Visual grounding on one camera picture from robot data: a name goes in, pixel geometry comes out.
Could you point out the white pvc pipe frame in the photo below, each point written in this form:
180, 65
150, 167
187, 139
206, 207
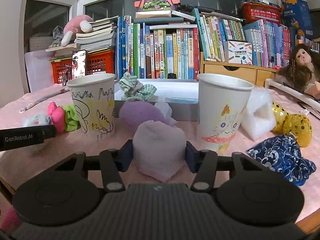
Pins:
309, 100

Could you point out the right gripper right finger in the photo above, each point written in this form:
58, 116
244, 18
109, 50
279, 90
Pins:
204, 164

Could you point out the triangular toy house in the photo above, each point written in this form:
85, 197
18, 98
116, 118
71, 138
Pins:
155, 8

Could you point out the red plastic crate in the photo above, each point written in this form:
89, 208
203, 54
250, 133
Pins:
100, 61

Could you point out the grey shallow tray box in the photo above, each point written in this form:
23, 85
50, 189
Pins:
181, 95

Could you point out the green scrunchie with pink bow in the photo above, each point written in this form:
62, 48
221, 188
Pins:
64, 118

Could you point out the cat drawing paper cup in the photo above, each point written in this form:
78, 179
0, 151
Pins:
222, 100

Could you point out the white foam wrap block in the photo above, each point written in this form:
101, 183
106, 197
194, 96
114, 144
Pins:
258, 117

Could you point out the blue cardboard box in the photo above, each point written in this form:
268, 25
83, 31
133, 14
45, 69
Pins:
296, 14

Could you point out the gold sequin bow pouch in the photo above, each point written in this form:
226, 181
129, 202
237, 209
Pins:
297, 125

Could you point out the smartphone with lit screen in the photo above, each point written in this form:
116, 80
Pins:
79, 59

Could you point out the wooden drawer organizer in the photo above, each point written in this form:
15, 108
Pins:
254, 74

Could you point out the pink striped tablecloth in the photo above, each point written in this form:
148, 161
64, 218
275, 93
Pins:
18, 166

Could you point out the red basket on books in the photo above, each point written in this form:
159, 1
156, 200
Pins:
255, 11

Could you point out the white patterned box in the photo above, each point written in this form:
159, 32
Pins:
238, 52

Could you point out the pale pink knit sock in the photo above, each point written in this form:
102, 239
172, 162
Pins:
159, 149

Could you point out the blue floral fabric pouch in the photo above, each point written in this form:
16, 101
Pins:
282, 154

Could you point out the scribbled paper cup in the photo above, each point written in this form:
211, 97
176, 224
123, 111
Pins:
93, 100

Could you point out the row of upright books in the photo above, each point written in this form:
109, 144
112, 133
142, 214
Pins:
152, 48

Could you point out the stack of horizontal books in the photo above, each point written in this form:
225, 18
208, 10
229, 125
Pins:
103, 36

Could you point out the green checkered cloth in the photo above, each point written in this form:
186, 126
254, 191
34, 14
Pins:
134, 90

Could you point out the purple fuzzy sock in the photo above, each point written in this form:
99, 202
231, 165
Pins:
134, 113

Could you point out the small black box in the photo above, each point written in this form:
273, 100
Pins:
172, 76

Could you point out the pink white plush rabbit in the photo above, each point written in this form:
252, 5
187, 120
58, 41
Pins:
78, 25

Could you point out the grey plush toy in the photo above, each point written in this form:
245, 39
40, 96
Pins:
57, 37

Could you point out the brown haired doll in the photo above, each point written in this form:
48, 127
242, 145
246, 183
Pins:
302, 73

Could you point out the right row of books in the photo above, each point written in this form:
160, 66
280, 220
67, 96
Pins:
272, 44

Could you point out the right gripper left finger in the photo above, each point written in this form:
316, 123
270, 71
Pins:
112, 162

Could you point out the miniature bicycle model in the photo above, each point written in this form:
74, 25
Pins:
67, 75

